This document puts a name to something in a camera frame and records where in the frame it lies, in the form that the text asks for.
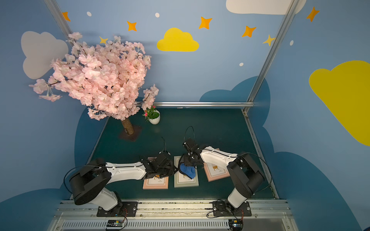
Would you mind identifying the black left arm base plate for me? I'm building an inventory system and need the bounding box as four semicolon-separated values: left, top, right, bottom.
96;201;138;217

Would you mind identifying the pink picture frame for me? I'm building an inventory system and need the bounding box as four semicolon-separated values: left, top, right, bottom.
200;146;235;182
143;166;169;190

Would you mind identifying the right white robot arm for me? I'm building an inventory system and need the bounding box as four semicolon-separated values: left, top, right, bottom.
182;138;266;208

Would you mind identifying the grey-green picture frame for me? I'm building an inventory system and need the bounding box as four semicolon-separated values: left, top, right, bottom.
174;156;199;188

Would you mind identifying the white pot with plant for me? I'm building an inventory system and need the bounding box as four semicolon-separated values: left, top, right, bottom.
143;106;161;125

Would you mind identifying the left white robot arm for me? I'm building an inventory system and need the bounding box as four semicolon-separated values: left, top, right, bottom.
69;151;178;217

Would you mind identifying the pink blossom artificial tree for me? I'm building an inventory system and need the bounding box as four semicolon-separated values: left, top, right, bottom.
31;32;159;140

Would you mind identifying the blue black-edged cloth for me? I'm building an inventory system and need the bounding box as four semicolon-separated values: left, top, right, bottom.
178;163;196;179

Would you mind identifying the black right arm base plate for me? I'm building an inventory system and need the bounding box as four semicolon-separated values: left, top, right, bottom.
212;200;252;217

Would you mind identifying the aluminium mounting rail front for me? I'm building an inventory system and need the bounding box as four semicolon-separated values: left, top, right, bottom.
48;199;298;231

